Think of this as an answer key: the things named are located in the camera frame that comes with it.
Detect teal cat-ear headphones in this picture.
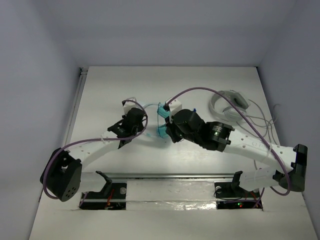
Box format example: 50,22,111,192
143,102,169,139

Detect blue headphone cable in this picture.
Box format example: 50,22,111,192
156,102,167,137

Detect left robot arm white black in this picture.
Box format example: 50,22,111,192
40,107,148,202

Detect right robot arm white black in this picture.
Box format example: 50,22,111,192
165,109,308,197

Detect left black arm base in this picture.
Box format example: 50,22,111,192
79,182,127,211

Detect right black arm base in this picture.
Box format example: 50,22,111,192
213,182,263,210

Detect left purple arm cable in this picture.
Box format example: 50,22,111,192
42,99,149,200

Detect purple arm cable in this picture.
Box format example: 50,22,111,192
164,87,292,210
42,99,149,200

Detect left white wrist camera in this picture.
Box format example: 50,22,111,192
121,97,137,115

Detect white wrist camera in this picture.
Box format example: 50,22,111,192
163,99,182,117
121,97,137,115

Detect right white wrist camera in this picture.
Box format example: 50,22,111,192
163,99,182,117

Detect aluminium side rail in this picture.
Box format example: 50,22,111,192
74,66,89,108

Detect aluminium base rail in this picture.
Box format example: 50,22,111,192
82,171,276,181

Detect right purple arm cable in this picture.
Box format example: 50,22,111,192
164,87,292,210

